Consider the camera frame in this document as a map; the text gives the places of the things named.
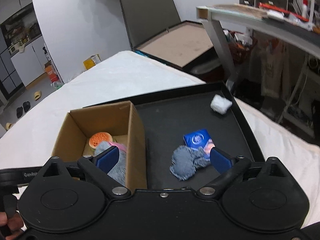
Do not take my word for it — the grey pink plush mouse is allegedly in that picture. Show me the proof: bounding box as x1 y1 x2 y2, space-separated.
94 141 126 186

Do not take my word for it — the orange burger plush toy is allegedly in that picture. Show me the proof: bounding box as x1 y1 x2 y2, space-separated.
88 132 113 152

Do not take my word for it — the blue denim fabric piece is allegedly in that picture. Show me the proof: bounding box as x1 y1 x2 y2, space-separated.
169 146 210 181

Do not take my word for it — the person's left hand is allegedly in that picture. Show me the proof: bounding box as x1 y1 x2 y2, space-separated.
0 212 24 240

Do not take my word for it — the blue tissue packet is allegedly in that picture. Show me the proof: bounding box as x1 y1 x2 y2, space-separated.
183 129 215 160

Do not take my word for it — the brown cardboard box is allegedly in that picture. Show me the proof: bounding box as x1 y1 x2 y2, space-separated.
52 101 147 191

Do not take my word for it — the white crumpled plastic wad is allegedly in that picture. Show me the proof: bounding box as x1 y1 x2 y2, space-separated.
210 94 233 115

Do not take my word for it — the black shallow tray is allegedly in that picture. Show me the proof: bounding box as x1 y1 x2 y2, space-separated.
75 83 264 192

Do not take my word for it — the black slippers pair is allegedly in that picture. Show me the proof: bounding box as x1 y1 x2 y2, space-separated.
16 101 31 119

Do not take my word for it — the yellow slipper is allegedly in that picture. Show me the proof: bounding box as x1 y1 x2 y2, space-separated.
34 90 42 101

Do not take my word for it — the yellow cardboard box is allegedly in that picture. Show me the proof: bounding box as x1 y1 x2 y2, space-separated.
83 54 101 70

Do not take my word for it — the white tote bag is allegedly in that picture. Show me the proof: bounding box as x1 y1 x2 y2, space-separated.
260 38 291 101

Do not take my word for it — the orange cardboard box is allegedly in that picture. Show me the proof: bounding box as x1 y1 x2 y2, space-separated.
44 62 59 83

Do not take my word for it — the white cabinet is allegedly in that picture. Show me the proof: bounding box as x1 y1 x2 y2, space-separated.
11 36 48 87

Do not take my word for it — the red plastic basket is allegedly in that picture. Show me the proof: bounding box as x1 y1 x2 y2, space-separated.
227 31 258 64

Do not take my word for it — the brown framed board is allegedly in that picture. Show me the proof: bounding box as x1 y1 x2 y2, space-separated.
134 21 219 74

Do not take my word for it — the grey metal desk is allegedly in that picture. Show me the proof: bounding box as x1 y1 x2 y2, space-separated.
196 4 319 91

